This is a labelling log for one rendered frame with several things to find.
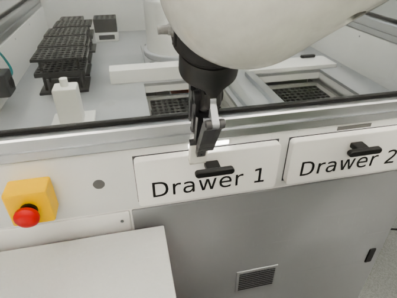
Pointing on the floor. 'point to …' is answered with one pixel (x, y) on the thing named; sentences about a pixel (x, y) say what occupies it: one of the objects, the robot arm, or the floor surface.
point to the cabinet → (256, 237)
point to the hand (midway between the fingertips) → (198, 149)
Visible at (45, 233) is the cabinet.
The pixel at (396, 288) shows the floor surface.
